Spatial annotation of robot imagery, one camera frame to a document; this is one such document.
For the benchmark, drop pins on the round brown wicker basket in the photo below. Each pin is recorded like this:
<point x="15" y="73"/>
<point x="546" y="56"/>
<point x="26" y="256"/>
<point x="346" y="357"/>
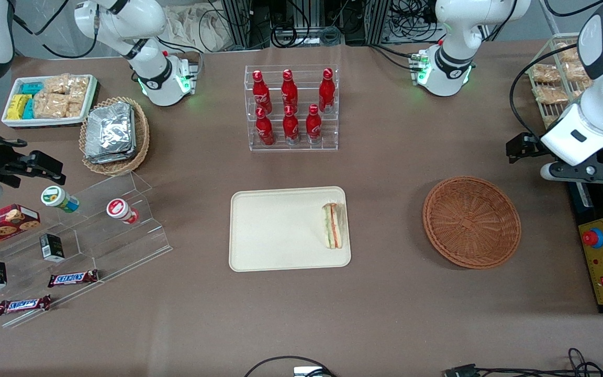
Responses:
<point x="471" y="222"/>

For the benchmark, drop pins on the red emergency stop button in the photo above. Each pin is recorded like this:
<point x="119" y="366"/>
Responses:
<point x="592" y="238"/>

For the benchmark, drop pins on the brown snack bag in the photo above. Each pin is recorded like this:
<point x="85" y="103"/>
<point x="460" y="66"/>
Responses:
<point x="567" y="51"/>
<point x="545" y="73"/>
<point x="572" y="71"/>
<point x="551" y="120"/>
<point x="550" y="94"/>

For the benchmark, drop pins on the oval tan wicker basket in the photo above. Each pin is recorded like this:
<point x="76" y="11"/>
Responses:
<point x="142" y="141"/>

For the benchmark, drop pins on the small black box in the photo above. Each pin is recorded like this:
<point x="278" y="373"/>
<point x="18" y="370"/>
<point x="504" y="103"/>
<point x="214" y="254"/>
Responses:
<point x="52" y="247"/>

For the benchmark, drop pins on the cream plastic tray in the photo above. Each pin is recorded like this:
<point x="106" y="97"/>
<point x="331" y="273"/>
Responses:
<point x="280" y="230"/>

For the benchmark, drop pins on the aluminium frame post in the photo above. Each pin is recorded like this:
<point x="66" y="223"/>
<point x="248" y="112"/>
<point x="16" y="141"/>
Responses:
<point x="377" y="21"/>
<point x="237" y="21"/>

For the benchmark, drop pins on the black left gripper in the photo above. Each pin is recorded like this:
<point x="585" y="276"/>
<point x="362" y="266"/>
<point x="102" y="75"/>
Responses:
<point x="527" y="144"/>

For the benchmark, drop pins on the triangle sandwich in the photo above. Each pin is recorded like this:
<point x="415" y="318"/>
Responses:
<point x="333" y="225"/>

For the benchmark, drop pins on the black control box yellow panel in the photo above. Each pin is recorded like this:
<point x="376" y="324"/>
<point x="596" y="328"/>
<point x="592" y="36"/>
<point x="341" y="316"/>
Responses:
<point x="602" y="272"/>

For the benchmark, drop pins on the teal snack pack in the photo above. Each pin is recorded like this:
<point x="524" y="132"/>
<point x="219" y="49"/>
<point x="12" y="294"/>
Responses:
<point x="29" y="110"/>
<point x="32" y="88"/>

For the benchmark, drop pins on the white cloth bag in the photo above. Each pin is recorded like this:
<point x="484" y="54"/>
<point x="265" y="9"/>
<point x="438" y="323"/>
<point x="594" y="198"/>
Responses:
<point x="197" y="29"/>

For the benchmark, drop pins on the white plug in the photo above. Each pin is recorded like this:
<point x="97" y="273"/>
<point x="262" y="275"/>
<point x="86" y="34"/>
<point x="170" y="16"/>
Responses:
<point x="309" y="372"/>

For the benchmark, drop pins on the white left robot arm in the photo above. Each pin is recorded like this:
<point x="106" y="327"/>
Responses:
<point x="453" y="31"/>

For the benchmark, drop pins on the rice cracker bag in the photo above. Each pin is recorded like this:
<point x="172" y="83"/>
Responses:
<point x="50" y="106"/>
<point x="56" y="84"/>
<point x="78" y="85"/>
<point x="75" y="106"/>

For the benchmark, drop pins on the clear acrylic step display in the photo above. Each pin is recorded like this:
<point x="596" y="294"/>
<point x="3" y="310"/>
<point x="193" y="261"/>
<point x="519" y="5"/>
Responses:
<point x="123" y="246"/>

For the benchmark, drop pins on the silver foil pack stack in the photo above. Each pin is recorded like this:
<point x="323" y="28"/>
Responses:
<point x="110" y="133"/>

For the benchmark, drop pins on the red cola bottle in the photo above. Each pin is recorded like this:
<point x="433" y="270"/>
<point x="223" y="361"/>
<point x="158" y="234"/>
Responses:
<point x="264" y="131"/>
<point x="261" y="94"/>
<point x="326" y="93"/>
<point x="290" y="128"/>
<point x="313" y="126"/>
<point x="289" y="93"/>

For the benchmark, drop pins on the red lid cup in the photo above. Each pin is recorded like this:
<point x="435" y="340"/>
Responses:
<point x="117" y="208"/>

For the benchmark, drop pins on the green lid cup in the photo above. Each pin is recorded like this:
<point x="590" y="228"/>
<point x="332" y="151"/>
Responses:
<point x="53" y="197"/>

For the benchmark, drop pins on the clear bin of pastries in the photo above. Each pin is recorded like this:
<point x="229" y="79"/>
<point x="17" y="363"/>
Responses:
<point x="534" y="63"/>

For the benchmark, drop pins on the white rectangular snack tray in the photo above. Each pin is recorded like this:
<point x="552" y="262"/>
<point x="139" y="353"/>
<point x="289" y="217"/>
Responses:
<point x="13" y="121"/>

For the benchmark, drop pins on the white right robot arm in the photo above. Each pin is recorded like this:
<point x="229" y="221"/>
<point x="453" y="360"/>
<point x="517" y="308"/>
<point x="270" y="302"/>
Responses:
<point x="123" y="21"/>

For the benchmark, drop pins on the yellow snack pack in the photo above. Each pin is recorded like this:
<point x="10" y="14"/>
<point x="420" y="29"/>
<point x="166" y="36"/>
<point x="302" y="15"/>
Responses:
<point x="17" y="107"/>

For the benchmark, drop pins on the snickers bar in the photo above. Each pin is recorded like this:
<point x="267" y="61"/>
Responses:
<point x="73" y="278"/>
<point x="24" y="305"/>

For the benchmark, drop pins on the clear acrylic bottle rack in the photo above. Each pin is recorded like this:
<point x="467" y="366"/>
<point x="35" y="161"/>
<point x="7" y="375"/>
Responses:
<point x="301" y="146"/>

